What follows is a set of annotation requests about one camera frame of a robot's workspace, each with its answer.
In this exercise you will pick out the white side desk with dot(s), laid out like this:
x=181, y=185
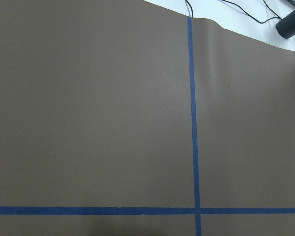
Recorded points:
x=256, y=19

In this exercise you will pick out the black water bottle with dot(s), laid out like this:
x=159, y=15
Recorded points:
x=286, y=27

